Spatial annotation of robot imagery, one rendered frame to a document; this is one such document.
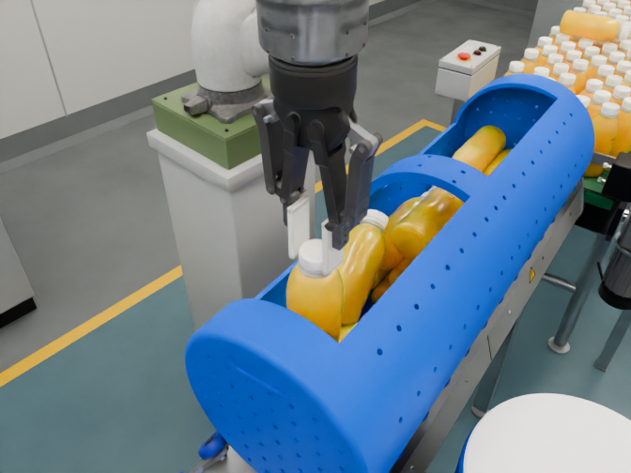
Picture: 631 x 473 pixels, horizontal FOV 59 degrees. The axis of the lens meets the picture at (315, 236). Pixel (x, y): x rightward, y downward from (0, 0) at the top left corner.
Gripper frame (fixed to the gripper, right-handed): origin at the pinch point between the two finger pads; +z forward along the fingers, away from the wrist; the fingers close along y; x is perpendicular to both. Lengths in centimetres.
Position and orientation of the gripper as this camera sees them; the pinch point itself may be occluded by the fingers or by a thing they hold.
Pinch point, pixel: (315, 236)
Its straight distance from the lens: 59.1
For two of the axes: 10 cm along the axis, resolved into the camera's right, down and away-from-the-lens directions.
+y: 8.0, 3.7, -4.6
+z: 0.1, 7.7, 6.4
